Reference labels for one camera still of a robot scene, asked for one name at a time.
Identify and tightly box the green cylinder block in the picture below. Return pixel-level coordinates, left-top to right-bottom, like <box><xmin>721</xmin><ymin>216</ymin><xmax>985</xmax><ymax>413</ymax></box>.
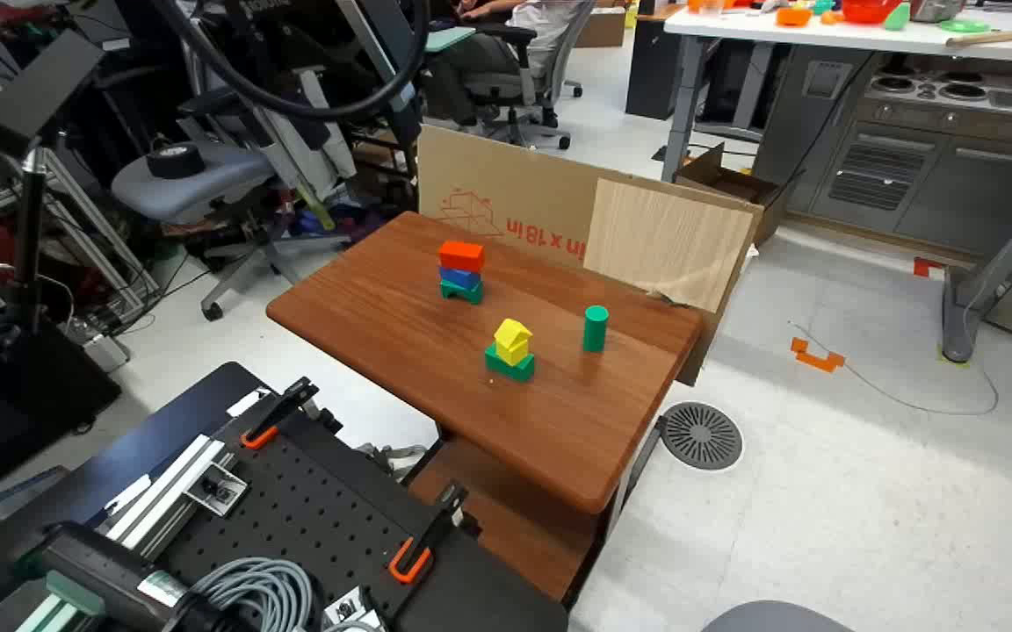
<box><xmin>579</xmin><ymin>303</ymin><xmax>616</xmax><ymax>358</ymax></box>

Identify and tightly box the yellow house-shaped block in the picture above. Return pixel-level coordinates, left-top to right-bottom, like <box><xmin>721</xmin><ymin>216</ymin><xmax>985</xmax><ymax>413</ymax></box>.
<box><xmin>491</xmin><ymin>317</ymin><xmax>536</xmax><ymax>367</ymax></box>

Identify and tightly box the green block under blue block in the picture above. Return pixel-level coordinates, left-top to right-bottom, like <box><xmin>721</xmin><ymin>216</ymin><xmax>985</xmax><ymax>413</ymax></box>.
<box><xmin>436</xmin><ymin>278</ymin><xmax>490</xmax><ymax>310</ymax></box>

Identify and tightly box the green block under yellow block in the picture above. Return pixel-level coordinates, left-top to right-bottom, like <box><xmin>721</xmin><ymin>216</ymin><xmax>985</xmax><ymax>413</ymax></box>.
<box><xmin>482</xmin><ymin>340</ymin><xmax>540</xmax><ymax>387</ymax></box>

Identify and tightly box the red-orange block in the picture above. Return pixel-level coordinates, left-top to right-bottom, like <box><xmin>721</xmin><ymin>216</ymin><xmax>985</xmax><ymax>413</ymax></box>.
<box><xmin>436</xmin><ymin>237</ymin><xmax>490</xmax><ymax>274</ymax></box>

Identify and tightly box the brown cardboard box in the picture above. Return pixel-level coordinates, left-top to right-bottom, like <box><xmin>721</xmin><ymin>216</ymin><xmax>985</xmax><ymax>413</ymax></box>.
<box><xmin>415</xmin><ymin>120</ymin><xmax>769</xmax><ymax>387</ymax></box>

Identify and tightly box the round black floor drain cover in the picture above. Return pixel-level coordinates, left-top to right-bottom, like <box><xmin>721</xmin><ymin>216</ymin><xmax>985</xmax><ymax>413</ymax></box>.
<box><xmin>653</xmin><ymin>399</ymin><xmax>744</xmax><ymax>475</ymax></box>

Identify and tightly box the black office chair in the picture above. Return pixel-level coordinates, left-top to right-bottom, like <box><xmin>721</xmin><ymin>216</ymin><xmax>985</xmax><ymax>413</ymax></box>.
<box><xmin>421</xmin><ymin>0</ymin><xmax>596</xmax><ymax>154</ymax></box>

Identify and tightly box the black perforated mounting board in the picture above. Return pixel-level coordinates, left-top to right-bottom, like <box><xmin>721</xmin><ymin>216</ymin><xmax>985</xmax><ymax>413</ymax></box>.
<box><xmin>167</xmin><ymin>399</ymin><xmax>569</xmax><ymax>632</ymax></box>

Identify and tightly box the grey-seat office chair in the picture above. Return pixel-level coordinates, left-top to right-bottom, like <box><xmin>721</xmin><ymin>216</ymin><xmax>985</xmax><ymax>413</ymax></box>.
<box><xmin>108</xmin><ymin>66</ymin><xmax>353</xmax><ymax>325</ymax></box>

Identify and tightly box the black tape roll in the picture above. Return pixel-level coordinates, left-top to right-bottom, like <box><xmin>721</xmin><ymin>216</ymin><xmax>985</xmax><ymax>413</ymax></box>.
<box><xmin>144</xmin><ymin>139</ymin><xmax>206</xmax><ymax>182</ymax></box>

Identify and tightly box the grey round chair seat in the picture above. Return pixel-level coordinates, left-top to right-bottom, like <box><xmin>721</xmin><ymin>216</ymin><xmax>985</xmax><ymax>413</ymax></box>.
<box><xmin>698</xmin><ymin>598</ymin><xmax>853</xmax><ymax>632</ymax></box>

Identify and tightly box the grey drawer cabinet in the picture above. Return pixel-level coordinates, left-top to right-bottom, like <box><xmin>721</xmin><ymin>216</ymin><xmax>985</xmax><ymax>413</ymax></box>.
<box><xmin>750</xmin><ymin>50</ymin><xmax>1012</xmax><ymax>261</ymax></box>

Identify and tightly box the white work table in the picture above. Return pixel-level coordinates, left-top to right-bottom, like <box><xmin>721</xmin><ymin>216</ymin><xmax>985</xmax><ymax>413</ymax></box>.
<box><xmin>659</xmin><ymin>0</ymin><xmax>1012</xmax><ymax>187</ymax></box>

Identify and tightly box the red container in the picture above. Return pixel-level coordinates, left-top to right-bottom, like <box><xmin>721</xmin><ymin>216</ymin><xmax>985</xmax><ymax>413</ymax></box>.
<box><xmin>841</xmin><ymin>0</ymin><xmax>908</xmax><ymax>28</ymax></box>

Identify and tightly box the black stand pole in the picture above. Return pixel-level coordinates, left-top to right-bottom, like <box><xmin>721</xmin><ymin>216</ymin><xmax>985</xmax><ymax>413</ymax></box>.
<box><xmin>12</xmin><ymin>135</ymin><xmax>58</xmax><ymax>345</ymax></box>

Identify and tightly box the grey angled table leg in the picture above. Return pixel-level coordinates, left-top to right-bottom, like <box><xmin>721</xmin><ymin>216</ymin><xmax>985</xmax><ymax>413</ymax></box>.
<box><xmin>937</xmin><ymin>171</ymin><xmax>1012</xmax><ymax>366</ymax></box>

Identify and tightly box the black green machine unit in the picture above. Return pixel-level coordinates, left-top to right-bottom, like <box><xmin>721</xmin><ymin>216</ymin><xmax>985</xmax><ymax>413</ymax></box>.
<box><xmin>7</xmin><ymin>519</ymin><xmax>196</xmax><ymax>632</ymax></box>

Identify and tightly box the black flat panel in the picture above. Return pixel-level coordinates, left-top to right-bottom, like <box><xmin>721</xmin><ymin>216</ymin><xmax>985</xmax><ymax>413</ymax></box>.
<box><xmin>0</xmin><ymin>28</ymin><xmax>108</xmax><ymax>147</ymax></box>

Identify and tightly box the green flat lid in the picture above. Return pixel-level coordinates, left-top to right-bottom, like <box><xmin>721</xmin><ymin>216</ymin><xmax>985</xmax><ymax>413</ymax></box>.
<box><xmin>937</xmin><ymin>14</ymin><xmax>996</xmax><ymax>37</ymax></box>

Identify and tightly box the black clamp with orange handle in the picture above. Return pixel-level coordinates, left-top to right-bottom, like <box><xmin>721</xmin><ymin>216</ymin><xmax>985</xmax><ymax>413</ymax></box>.
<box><xmin>239</xmin><ymin>374</ymin><xmax>324</xmax><ymax>456</ymax></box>
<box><xmin>382</xmin><ymin>481</ymin><xmax>476</xmax><ymax>588</ymax></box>

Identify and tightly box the thick black hose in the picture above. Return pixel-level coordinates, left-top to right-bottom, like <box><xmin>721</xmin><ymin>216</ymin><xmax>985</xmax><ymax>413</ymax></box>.
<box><xmin>149</xmin><ymin>0</ymin><xmax>431</xmax><ymax>121</ymax></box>

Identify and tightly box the orange plastic bracket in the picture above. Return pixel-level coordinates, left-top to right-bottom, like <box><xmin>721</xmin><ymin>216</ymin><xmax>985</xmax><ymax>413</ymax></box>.
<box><xmin>786</xmin><ymin>333</ymin><xmax>847</xmax><ymax>374</ymax></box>

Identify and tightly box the coiled grey cable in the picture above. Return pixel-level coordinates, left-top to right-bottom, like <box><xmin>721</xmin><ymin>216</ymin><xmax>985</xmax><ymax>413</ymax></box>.
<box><xmin>189</xmin><ymin>556</ymin><xmax>319</xmax><ymax>632</ymax></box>

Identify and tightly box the white aluminium rail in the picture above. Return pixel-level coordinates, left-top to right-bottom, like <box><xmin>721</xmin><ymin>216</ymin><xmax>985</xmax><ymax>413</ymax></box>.
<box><xmin>97</xmin><ymin>432</ymin><xmax>232</xmax><ymax>556</ymax></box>

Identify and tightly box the thin grey floor cable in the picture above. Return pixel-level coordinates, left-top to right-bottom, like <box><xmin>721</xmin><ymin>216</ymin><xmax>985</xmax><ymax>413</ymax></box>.
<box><xmin>791</xmin><ymin>324</ymin><xmax>1001</xmax><ymax>419</ymax></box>

